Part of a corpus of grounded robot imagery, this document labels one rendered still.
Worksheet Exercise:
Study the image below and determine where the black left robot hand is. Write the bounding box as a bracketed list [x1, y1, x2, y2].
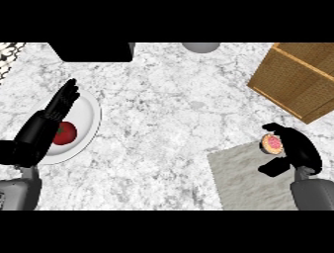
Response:
[0, 78, 80, 169]

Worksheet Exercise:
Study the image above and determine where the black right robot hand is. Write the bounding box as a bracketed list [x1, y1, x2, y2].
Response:
[256, 123, 323, 177]

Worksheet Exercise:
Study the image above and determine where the grey placemat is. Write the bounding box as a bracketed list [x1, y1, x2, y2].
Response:
[205, 140, 301, 211]

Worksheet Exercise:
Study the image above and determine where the red tomato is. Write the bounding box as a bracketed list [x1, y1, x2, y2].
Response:
[52, 121, 77, 146]

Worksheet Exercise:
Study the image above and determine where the white plate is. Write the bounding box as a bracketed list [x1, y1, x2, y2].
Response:
[36, 88, 103, 165]

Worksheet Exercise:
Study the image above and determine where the black appliance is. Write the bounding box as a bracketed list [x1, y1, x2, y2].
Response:
[48, 42, 137, 63]

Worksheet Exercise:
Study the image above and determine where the grey round object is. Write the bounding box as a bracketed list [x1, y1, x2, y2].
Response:
[179, 42, 221, 54]

